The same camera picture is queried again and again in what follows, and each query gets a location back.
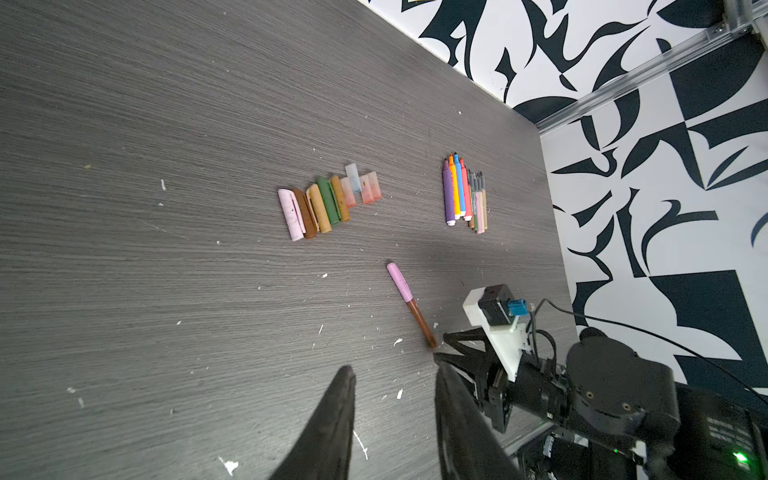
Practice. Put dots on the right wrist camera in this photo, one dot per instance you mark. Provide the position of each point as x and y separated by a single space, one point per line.
503 319

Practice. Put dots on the translucent blue pen cap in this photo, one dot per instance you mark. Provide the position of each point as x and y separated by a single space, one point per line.
353 177

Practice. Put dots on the tan pen cap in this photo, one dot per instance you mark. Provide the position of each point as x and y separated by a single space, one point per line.
317 209

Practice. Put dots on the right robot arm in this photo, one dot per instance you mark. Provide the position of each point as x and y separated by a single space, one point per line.
605 413

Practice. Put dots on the green pen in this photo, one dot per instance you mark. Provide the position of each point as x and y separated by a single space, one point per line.
473 192

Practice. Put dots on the purple marker pen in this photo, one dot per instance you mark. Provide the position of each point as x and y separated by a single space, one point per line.
448 192

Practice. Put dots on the translucent pink pen cap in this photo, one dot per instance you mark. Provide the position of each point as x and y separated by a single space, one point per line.
348 192

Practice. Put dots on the pink highlighter pen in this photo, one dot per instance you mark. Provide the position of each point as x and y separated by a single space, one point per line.
464 183

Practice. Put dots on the dark brown pen cap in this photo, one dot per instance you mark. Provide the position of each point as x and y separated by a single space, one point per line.
307 215

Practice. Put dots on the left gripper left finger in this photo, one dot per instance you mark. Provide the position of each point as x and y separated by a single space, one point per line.
323 450

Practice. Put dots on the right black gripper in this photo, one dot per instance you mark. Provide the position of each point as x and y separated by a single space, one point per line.
538 385

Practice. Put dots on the gold brown pen cap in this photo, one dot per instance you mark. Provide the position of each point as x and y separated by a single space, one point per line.
339 197

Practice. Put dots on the pink cap brown pen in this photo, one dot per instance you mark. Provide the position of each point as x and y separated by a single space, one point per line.
405 292

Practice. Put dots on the orange highlighter pen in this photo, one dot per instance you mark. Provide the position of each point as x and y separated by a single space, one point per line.
455 190

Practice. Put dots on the blue highlighter pen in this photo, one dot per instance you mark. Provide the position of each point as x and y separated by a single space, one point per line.
461 208

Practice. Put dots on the green pen cap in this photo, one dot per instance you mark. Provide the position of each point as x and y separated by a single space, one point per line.
329 200

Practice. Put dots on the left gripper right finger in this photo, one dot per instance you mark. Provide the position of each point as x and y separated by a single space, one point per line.
466 446

